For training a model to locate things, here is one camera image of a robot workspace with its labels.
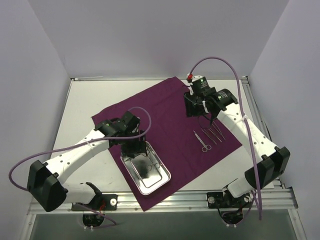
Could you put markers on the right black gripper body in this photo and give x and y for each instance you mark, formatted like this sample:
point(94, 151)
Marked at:
point(193, 108)

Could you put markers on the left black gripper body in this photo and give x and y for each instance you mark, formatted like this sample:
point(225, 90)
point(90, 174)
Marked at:
point(135, 148)

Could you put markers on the steel forceps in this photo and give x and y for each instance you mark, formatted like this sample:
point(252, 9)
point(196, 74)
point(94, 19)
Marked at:
point(218, 129)
point(208, 136)
point(214, 132)

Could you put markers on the steel instrument tray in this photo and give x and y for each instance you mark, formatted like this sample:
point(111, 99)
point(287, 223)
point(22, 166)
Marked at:
point(146, 181)

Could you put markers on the purple surgical cloth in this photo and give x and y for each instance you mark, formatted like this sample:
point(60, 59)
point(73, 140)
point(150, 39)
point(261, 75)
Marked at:
point(172, 135)

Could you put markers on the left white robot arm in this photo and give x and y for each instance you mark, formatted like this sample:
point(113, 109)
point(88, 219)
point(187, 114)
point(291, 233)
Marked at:
point(47, 181)

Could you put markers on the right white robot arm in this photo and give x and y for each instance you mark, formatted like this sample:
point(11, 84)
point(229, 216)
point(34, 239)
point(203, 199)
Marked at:
point(269, 161)

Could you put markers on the right aluminium rail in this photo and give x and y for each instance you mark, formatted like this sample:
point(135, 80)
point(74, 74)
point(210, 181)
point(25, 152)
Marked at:
point(258, 119)

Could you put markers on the aluminium rail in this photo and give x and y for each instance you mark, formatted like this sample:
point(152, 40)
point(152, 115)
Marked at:
point(197, 201)
point(258, 119)

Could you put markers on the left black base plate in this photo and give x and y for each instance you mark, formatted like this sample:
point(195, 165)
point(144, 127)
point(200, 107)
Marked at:
point(110, 201)

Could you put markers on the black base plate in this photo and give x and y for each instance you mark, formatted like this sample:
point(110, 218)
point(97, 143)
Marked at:
point(110, 201)
point(224, 200)

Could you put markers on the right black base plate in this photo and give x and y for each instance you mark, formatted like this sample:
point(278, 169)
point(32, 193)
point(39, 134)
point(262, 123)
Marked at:
point(224, 200)

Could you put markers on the front aluminium rail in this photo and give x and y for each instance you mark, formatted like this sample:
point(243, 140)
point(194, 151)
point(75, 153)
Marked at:
point(197, 201)

